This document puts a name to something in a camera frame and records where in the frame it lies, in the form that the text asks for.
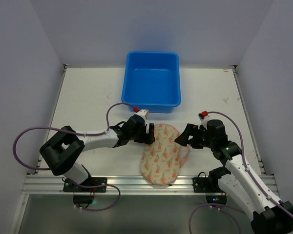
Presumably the floral mesh laundry bag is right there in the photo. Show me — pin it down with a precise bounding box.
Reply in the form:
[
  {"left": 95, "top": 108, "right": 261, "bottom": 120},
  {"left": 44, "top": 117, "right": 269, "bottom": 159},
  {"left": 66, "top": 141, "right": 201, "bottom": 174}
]
[{"left": 140, "top": 123, "right": 189, "bottom": 186}]

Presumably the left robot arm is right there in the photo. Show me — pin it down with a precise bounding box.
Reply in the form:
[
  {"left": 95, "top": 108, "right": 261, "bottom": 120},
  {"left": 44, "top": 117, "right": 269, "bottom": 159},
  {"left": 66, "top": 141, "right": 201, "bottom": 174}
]
[{"left": 39, "top": 114, "right": 155, "bottom": 187}]

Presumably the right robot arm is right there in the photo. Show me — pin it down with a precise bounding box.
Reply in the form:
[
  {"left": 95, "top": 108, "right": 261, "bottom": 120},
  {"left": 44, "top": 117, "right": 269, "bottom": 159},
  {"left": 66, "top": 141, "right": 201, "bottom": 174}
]
[{"left": 175, "top": 117, "right": 293, "bottom": 234}]

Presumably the blue plastic bin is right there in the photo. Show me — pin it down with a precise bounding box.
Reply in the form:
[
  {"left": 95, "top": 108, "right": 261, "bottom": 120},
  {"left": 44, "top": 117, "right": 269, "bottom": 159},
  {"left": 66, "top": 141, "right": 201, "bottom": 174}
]
[{"left": 121, "top": 51, "right": 182, "bottom": 114}]

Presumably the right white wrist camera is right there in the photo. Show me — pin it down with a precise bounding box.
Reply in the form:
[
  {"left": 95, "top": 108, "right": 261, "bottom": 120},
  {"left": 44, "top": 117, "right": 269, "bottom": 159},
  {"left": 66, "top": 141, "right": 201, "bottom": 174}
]
[{"left": 198, "top": 111, "right": 210, "bottom": 128}]

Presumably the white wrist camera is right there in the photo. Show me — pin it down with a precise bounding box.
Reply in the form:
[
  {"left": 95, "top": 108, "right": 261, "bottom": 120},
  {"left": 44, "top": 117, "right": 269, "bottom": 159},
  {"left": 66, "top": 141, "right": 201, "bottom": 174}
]
[
  {"left": 198, "top": 111, "right": 210, "bottom": 128},
  {"left": 135, "top": 109, "right": 149, "bottom": 120}
]

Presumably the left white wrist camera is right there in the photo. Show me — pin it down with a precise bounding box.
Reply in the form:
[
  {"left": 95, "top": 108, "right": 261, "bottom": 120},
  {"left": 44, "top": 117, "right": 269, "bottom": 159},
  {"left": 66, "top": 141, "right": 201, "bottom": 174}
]
[{"left": 135, "top": 109, "right": 149, "bottom": 120}]

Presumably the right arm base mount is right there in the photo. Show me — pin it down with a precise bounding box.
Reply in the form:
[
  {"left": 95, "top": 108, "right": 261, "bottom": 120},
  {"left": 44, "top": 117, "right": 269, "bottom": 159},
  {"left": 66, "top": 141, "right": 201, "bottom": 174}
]
[{"left": 192, "top": 172, "right": 227, "bottom": 205}]

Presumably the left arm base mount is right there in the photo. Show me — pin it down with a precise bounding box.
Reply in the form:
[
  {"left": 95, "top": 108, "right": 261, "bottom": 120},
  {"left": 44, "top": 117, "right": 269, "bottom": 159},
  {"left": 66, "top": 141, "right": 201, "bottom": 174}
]
[{"left": 63, "top": 177, "right": 107, "bottom": 208}]

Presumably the aluminium mounting rail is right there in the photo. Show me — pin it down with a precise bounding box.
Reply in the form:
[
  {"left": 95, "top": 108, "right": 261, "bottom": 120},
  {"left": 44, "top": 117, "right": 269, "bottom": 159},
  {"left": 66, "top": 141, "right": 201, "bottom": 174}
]
[{"left": 23, "top": 174, "right": 278, "bottom": 195}]

